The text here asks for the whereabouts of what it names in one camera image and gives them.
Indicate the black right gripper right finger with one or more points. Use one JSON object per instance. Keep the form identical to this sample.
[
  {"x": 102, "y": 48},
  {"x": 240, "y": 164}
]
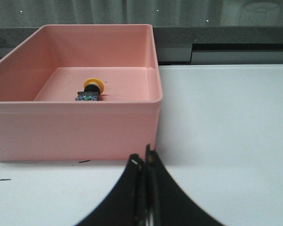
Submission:
[{"x": 169, "y": 205}]

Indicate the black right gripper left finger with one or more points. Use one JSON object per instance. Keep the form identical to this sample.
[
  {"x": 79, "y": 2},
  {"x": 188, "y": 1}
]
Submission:
[{"x": 125, "y": 205}]

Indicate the yellow push button switch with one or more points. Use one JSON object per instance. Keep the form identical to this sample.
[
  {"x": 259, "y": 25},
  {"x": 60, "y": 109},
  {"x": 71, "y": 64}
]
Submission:
[{"x": 93, "y": 88}]

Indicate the pink plastic bin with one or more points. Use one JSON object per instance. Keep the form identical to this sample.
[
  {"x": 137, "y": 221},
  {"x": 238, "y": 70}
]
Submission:
[{"x": 40, "y": 119}]

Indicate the grey stone counter ledge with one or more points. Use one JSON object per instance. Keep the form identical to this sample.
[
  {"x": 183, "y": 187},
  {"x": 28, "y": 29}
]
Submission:
[{"x": 133, "y": 45}]

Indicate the grey curtain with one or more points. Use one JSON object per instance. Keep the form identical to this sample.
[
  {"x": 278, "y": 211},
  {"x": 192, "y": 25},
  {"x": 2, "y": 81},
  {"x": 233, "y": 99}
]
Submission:
[{"x": 159, "y": 13}]

